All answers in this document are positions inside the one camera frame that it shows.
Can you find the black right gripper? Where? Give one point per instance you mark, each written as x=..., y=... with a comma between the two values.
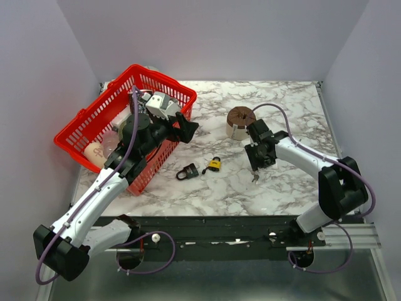
x=255, y=163

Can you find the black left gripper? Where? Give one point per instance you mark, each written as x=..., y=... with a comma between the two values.
x=187, y=129

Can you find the yellow Opel padlock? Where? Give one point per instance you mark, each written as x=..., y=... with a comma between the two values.
x=214, y=165

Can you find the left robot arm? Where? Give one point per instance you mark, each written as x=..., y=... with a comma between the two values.
x=62, y=246

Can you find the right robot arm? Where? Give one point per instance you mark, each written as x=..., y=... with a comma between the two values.
x=340, y=185

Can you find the silver key bunch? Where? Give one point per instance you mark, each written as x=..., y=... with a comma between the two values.
x=255, y=178

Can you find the black Kaijing padlock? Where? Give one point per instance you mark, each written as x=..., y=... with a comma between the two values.
x=188, y=172

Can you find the brown wrapped paper roll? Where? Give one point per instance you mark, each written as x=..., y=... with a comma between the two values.
x=238, y=119

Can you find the white small box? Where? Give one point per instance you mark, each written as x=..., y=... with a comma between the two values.
x=121, y=117

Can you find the green glitter ball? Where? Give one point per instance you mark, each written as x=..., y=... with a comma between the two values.
x=123, y=125

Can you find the clear plastic bottle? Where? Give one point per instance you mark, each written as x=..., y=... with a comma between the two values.
x=109, y=142

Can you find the red plastic basket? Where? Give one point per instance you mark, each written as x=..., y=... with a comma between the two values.
x=92, y=122

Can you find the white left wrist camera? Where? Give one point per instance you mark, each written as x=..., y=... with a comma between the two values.
x=157, y=105

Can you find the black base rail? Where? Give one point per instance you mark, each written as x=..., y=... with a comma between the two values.
x=216, y=238

